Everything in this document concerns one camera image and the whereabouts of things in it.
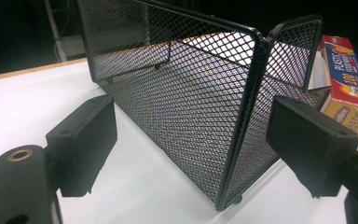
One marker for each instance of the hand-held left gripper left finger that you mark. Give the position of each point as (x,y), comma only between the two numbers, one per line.
(84,146)

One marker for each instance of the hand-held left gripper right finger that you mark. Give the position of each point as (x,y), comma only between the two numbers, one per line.
(310,146)

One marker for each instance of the plastic wrap box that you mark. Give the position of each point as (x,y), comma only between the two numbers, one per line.
(346,84)

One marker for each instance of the white metal stand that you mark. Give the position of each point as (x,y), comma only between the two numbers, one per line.
(59,37)

